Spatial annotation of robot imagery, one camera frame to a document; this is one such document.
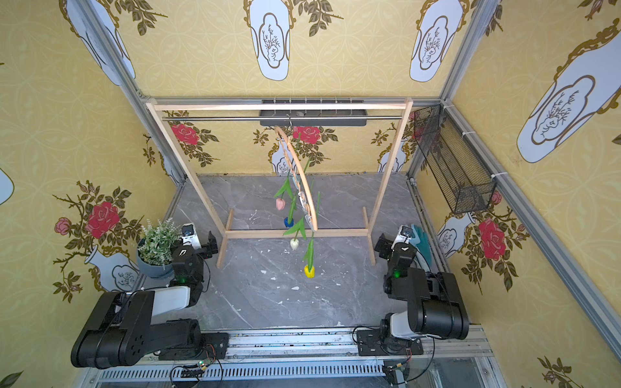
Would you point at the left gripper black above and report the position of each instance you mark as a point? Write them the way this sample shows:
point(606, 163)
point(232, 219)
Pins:
point(209, 245)

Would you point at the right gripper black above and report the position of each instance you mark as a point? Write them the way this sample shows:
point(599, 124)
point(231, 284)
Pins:
point(383, 245)

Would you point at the yellow artificial tulip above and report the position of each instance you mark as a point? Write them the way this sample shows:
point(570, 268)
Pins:
point(309, 269)

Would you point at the white artificial tulip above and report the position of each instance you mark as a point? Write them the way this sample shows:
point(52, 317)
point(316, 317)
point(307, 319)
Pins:
point(296, 232)

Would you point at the curved wooden clip hanger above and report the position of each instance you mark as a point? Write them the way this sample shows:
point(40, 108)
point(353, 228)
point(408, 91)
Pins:
point(300, 180)

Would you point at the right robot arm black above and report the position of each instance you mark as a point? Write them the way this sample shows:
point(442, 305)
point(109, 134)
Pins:
point(435, 307)

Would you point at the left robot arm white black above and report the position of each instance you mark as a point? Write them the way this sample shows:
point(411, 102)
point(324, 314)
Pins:
point(120, 330)

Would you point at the potted green plant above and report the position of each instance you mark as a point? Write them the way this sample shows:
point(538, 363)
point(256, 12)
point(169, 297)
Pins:
point(156, 246)

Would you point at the metal rack rod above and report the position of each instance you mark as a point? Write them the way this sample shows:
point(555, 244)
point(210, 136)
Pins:
point(282, 118)

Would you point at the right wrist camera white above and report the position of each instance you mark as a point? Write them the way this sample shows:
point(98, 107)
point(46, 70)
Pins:
point(407, 234)

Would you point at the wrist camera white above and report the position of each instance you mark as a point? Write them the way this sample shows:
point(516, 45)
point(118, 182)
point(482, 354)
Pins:
point(189, 236)
point(407, 234)

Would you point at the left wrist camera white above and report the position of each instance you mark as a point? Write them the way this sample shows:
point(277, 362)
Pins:
point(189, 236)

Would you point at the black wire mesh basket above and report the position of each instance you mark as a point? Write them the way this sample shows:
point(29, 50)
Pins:
point(465, 182)

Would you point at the electronics board with wires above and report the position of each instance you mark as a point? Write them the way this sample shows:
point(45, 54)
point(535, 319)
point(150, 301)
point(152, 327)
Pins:
point(190, 375)

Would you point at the metal base rail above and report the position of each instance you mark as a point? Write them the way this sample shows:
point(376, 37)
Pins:
point(326, 353)

